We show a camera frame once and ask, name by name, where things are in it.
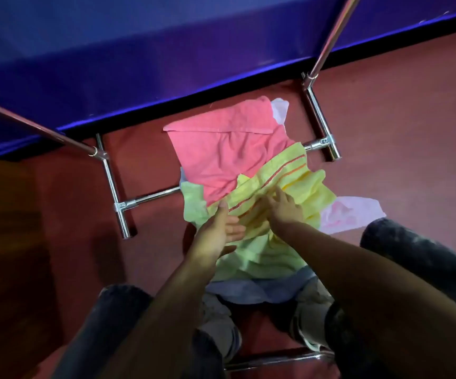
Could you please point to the person's right hand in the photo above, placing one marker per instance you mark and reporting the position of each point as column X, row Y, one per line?
column 285, row 213

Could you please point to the person's left hand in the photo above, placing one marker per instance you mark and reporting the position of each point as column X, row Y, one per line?
column 212, row 240

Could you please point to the yellow striped towel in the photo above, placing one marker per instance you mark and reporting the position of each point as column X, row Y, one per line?
column 303, row 185

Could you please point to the light green towel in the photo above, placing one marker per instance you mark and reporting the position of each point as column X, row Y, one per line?
column 259, row 260

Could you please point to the white pink patterned towel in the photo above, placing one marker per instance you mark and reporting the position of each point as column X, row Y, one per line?
column 350, row 215

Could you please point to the light blue towel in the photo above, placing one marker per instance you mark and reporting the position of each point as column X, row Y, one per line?
column 259, row 292

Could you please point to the metal rack frame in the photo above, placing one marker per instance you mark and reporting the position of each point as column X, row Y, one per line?
column 111, row 181

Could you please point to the person's left forearm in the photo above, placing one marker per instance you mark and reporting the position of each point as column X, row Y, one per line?
column 160, row 323

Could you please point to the person's right forearm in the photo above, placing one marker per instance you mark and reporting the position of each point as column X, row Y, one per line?
column 370, row 292

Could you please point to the person's left leg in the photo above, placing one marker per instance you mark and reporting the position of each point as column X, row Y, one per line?
column 109, row 319

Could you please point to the person's leg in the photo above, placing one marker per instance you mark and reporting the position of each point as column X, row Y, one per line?
column 417, row 248
column 109, row 319

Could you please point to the person's right leg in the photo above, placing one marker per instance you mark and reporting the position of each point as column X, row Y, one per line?
column 417, row 248

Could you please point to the grey sneaker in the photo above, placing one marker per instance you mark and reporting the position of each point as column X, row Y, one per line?
column 313, row 311
column 218, row 327

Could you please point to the metal stool bar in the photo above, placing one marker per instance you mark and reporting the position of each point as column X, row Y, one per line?
column 275, row 358

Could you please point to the blue white printed banner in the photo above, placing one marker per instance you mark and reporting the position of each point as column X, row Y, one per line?
column 133, row 55

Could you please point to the brown wooden cabinet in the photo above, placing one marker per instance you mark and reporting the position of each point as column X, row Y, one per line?
column 6, row 252

